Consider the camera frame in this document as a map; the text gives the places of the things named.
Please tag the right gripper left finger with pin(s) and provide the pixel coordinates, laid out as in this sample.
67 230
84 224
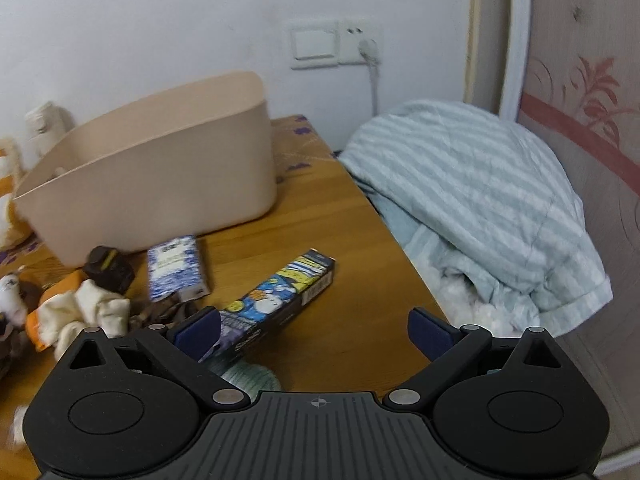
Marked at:
187 354

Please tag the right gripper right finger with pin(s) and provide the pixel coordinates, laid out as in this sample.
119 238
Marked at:
452 353

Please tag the blue cartoon long box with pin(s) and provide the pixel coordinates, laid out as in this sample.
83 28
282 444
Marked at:
270 305

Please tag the blue white tissue pack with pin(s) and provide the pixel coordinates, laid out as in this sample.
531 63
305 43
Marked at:
175 268

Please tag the dark brown square bottle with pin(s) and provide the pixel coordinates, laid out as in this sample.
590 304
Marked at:
109 269

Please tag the cream white scrunchie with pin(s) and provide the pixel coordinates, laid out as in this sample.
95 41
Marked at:
101 309

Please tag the white fluffy bear keychain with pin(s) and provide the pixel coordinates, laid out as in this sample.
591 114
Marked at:
11 302

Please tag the dark brown patterned scrunchie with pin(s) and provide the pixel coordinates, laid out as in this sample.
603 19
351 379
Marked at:
169 311

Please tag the orange plastic box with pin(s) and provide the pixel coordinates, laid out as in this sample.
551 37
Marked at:
57 308

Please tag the striped light blue blanket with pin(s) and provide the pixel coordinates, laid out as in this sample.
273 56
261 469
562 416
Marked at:
486 214

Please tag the beige plastic storage bin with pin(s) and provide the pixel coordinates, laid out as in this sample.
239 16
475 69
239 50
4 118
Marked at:
186 161

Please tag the orange white hamster plush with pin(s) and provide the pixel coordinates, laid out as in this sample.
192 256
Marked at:
14 228

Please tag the floral purple table mat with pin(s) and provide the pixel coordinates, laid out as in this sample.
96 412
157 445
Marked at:
297 146

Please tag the cream thermos bottle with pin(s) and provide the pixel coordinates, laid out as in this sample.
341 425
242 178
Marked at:
47 124

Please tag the white wall switch socket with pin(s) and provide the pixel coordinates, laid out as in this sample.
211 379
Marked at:
329 42

